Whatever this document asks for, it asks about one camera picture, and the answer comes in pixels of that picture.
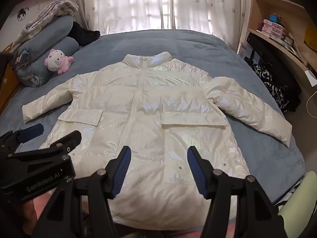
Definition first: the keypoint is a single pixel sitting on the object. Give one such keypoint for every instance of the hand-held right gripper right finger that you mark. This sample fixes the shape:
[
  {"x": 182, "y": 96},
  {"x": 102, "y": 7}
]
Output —
[{"x": 195, "y": 168}]

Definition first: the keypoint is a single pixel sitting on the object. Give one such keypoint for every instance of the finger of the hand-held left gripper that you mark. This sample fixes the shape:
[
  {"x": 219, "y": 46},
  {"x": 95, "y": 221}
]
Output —
[
  {"x": 66, "y": 140},
  {"x": 32, "y": 131}
]

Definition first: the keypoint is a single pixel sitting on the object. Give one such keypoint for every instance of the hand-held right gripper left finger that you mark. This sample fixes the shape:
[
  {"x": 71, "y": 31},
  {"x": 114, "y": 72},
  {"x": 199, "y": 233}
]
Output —
[{"x": 121, "y": 171}]

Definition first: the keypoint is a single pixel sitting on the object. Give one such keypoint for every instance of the white shiny puffer jacket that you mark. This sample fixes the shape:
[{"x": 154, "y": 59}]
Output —
[{"x": 148, "y": 104}]

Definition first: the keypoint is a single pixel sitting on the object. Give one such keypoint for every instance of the orange wooden headboard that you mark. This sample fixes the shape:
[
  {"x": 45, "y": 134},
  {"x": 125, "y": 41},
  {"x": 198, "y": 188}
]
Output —
[{"x": 8, "y": 91}]

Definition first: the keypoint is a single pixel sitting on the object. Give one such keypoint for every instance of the rolled blue blanket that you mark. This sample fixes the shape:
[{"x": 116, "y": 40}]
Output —
[
  {"x": 42, "y": 69},
  {"x": 54, "y": 29}
]

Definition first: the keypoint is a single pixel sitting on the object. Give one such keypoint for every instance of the pink white plush cat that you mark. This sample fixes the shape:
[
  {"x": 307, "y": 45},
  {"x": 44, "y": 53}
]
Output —
[{"x": 54, "y": 59}]

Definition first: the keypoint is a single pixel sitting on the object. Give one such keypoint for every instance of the small blue plush toy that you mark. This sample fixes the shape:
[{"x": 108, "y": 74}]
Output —
[{"x": 24, "y": 55}]

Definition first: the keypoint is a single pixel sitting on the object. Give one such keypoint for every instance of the black fuzzy garment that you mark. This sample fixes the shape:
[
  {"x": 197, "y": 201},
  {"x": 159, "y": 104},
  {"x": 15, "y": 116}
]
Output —
[{"x": 84, "y": 34}]

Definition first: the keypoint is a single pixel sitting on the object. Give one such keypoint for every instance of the light green cloth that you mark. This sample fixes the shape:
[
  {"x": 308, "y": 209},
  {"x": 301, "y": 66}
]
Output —
[{"x": 302, "y": 203}]

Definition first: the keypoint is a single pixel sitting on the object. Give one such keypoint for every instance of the black white patterned cloth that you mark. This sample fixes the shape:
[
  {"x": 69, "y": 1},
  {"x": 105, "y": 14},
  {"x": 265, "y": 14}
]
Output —
[{"x": 272, "y": 86}]

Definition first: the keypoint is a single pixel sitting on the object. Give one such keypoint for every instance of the white cardboard box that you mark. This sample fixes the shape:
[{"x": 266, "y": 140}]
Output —
[{"x": 244, "y": 52}]

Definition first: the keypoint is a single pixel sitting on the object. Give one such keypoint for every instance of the folded floral white quilt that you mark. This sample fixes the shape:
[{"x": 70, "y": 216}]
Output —
[{"x": 59, "y": 7}]

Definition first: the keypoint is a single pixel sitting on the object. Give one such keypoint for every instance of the black cloth pile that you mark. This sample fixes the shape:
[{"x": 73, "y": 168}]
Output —
[{"x": 279, "y": 64}]

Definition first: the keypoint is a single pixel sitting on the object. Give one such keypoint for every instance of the white leaf-print curtain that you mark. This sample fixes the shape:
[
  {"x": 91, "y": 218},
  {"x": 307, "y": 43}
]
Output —
[
  {"x": 123, "y": 5},
  {"x": 210, "y": 5}
]

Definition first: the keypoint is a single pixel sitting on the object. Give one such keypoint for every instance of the white paper card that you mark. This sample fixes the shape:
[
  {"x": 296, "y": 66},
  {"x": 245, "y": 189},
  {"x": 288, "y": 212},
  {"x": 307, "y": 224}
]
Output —
[{"x": 311, "y": 76}]

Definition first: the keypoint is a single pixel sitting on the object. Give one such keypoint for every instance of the printed flat box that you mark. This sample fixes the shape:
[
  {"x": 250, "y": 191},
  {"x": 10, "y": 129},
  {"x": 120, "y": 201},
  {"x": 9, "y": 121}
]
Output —
[{"x": 291, "y": 43}]

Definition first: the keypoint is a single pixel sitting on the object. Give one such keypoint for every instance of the stack of pink boxes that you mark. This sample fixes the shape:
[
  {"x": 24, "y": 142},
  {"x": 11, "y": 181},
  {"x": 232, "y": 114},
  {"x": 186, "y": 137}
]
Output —
[{"x": 272, "y": 28}]

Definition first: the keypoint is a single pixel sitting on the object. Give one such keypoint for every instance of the small blue box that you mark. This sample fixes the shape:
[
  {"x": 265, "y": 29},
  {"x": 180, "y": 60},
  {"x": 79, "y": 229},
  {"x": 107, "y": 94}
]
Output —
[{"x": 274, "y": 18}]

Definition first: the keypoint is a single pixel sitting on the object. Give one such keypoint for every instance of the light wooden bookshelf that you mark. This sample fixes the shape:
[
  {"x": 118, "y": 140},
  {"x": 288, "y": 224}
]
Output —
[{"x": 289, "y": 7}]

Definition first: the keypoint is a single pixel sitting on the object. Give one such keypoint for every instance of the black face wall sticker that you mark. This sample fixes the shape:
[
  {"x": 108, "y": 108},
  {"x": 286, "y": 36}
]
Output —
[{"x": 22, "y": 14}]

